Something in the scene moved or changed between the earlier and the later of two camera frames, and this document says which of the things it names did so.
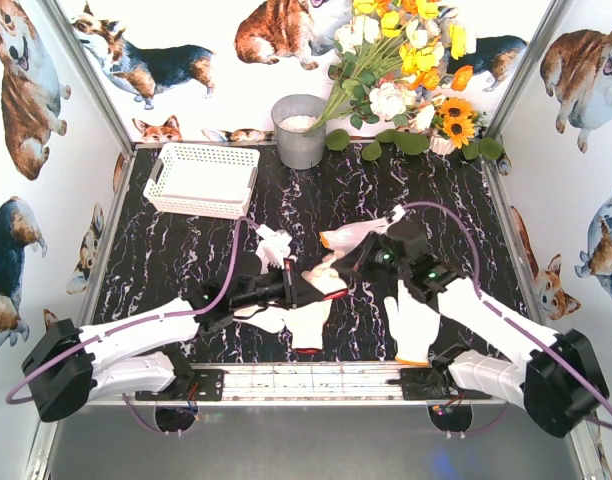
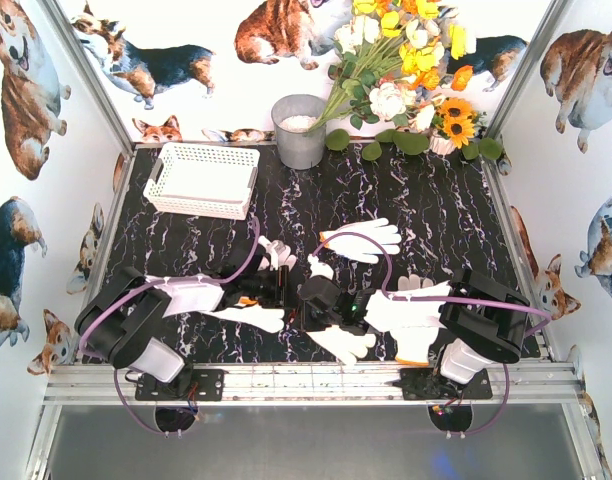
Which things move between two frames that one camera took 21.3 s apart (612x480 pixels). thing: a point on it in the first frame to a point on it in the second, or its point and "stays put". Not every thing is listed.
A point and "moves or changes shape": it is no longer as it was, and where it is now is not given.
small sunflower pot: [458, 125] stays put
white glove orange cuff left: [270, 317] stays put
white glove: [275, 247] moves or changes shape
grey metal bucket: [298, 148] stays put
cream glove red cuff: [306, 327] to [346, 345]
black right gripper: [356, 258] to [306, 304]
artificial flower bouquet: [391, 60] stays put
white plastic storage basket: [203, 180] stays put
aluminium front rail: [315, 382] stays put
